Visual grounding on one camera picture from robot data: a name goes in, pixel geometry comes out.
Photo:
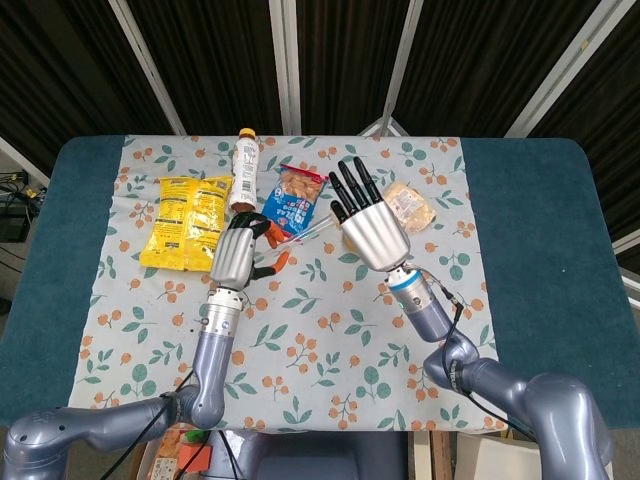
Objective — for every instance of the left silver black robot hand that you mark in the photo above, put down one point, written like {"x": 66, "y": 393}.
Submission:
{"x": 235, "y": 260}

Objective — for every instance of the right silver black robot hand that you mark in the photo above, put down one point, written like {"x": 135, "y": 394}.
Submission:
{"x": 375, "y": 235}

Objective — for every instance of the clear glass test tube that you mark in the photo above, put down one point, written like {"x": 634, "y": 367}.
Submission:
{"x": 315, "y": 227}

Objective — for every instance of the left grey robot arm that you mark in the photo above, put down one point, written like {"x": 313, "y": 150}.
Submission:
{"x": 212, "y": 370}

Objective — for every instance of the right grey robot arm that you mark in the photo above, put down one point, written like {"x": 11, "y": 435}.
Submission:
{"x": 425, "y": 315}

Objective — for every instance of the clear bag of pale snacks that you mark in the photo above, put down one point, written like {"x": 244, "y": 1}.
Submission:
{"x": 412, "y": 205}

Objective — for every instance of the yellow snack bag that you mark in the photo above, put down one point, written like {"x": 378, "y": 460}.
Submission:
{"x": 185, "y": 225}

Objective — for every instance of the blue snack packet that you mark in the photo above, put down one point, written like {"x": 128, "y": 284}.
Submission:
{"x": 290, "y": 200}

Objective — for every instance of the white bottle with brown drink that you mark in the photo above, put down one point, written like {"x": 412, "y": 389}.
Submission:
{"x": 245, "y": 170}

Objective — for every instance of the floral fruit print tablecloth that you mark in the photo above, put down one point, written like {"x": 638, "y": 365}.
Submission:
{"x": 320, "y": 350}

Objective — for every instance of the cardboard box with orange items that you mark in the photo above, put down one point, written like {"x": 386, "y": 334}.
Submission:
{"x": 170, "y": 450}

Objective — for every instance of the dark pleated curtain backdrop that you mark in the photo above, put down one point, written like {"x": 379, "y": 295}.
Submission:
{"x": 215, "y": 60}

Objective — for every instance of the grey robot torso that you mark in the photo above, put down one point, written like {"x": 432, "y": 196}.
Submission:
{"x": 310, "y": 460}

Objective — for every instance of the brown wooden plank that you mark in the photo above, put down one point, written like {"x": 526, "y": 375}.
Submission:
{"x": 441, "y": 457}

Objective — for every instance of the white cardboard sheet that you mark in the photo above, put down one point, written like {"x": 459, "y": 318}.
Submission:
{"x": 495, "y": 460}

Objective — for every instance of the white partition frame post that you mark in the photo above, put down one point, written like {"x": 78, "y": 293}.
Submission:
{"x": 405, "y": 45}
{"x": 150, "y": 65}
{"x": 287, "y": 65}
{"x": 560, "y": 67}
{"x": 20, "y": 154}
{"x": 627, "y": 245}

